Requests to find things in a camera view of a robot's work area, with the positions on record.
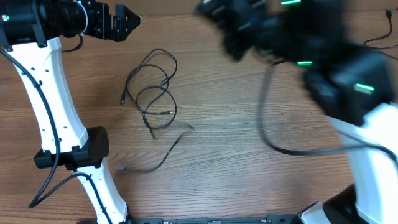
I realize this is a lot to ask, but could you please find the thin black cable bundle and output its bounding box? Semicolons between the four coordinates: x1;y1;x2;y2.
119;49;178;139

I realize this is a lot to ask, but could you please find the black USB cable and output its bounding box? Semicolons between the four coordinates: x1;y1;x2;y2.
363;9;398;62

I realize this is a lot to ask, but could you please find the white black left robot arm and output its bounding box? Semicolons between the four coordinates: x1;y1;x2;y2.
1;0;141;223

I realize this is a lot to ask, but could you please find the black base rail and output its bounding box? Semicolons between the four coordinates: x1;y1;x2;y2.
77;213;299;224

